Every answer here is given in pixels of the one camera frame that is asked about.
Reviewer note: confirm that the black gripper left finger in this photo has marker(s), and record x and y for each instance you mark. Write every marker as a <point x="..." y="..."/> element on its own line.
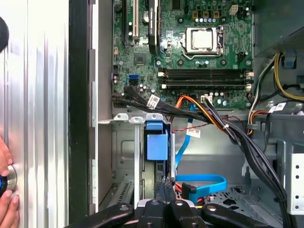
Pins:
<point x="152" y="213"/>

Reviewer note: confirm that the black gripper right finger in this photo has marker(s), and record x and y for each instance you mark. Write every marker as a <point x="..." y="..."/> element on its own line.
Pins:
<point x="180" y="213"/>

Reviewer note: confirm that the hard disk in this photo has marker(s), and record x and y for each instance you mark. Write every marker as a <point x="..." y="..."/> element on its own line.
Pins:
<point x="156" y="147"/>

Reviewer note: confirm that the metal disk bay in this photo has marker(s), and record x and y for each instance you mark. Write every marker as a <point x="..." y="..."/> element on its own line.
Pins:
<point x="123" y="147"/>

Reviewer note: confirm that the person's hand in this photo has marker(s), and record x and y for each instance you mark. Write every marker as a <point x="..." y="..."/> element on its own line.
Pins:
<point x="9" y="211"/>

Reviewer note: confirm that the grey metal drive cage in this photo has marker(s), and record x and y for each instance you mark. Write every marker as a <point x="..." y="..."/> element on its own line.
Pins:
<point x="295" y="185"/>

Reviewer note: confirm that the black PC case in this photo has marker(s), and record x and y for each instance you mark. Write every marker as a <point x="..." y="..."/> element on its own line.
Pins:
<point x="77" y="118"/>

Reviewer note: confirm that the blue SATA port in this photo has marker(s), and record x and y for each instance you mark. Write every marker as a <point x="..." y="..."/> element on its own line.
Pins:
<point x="133" y="77"/>

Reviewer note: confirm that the green motherboard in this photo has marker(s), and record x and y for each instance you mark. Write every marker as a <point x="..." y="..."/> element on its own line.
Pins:
<point x="169" y="57"/>

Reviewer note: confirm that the metal locking lever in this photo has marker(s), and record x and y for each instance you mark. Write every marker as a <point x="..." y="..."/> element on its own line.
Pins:
<point x="206" y="56"/>

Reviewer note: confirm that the silver CPU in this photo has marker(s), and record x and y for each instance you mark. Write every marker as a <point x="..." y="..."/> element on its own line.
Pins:
<point x="202" y="40"/>

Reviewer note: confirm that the metal socket cover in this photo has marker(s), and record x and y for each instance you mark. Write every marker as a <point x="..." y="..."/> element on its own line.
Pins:
<point x="188" y="35"/>

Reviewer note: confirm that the black graphics card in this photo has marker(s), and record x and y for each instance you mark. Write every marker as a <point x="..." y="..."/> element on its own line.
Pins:
<point x="154" y="23"/>

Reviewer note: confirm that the black expansion slot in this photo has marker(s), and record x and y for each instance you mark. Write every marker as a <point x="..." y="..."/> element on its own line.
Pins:
<point x="124" y="21"/>

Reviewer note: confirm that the white expansion slot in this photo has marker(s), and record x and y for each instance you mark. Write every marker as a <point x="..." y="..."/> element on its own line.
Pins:
<point x="135" y="19"/>

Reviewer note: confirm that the black rounded object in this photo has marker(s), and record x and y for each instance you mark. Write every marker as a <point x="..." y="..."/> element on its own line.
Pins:
<point x="3" y="33"/>

